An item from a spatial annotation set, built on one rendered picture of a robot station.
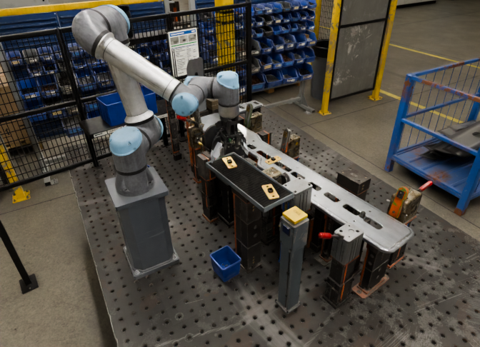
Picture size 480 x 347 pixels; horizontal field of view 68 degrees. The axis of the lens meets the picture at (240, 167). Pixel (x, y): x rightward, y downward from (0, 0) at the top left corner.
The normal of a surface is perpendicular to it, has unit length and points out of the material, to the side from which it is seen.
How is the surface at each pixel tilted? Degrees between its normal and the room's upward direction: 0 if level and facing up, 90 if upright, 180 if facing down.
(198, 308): 0
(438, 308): 0
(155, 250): 90
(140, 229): 90
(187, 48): 90
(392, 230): 0
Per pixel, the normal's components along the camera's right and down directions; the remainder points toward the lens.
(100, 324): -0.02, -0.84
